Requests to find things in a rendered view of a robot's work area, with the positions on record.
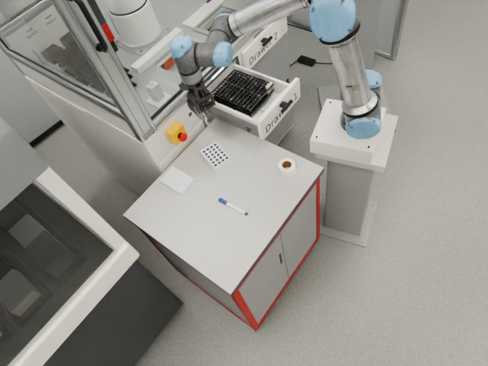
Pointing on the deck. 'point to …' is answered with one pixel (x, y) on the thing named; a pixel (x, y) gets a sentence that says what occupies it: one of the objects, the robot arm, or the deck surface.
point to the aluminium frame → (107, 77)
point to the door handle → (93, 27)
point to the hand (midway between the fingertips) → (204, 115)
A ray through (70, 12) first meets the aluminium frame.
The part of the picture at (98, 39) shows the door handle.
